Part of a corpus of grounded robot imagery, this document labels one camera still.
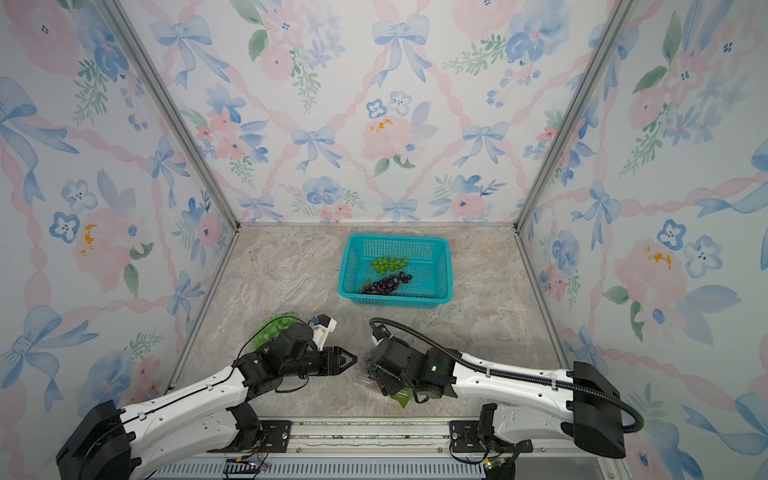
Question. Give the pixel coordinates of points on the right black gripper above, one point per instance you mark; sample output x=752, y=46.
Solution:
x=380, y=365

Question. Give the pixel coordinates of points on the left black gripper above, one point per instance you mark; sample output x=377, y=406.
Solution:
x=338, y=363

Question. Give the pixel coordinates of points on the green grape leaf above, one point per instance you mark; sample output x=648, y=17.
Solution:
x=403, y=397

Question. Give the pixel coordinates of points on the clear plastic clamshell container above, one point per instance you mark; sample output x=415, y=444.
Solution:
x=273, y=329

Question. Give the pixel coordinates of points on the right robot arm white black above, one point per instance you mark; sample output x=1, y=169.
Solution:
x=522, y=404

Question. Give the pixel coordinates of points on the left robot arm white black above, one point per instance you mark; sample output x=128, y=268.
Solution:
x=134, y=441

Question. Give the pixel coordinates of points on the purple red grape bunch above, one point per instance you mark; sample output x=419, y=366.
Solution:
x=385, y=286

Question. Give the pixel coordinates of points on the small green grape bunch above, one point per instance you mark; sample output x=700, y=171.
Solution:
x=388, y=264

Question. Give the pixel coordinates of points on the teal plastic basket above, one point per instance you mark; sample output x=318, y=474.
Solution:
x=429, y=262

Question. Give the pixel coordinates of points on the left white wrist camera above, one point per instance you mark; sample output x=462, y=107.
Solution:
x=322, y=326

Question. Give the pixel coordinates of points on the aluminium front rail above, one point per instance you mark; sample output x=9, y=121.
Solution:
x=380, y=448

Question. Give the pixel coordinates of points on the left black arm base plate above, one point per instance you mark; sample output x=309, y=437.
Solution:
x=271, y=436

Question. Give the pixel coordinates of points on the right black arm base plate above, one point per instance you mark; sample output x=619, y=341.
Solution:
x=464, y=438

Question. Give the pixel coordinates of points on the left aluminium corner post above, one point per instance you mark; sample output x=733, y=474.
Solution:
x=118, y=20

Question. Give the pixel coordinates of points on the aluminium corner post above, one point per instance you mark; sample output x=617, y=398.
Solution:
x=118, y=20
x=614, y=29

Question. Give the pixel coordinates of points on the right aluminium corner post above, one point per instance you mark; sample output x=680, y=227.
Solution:
x=614, y=29

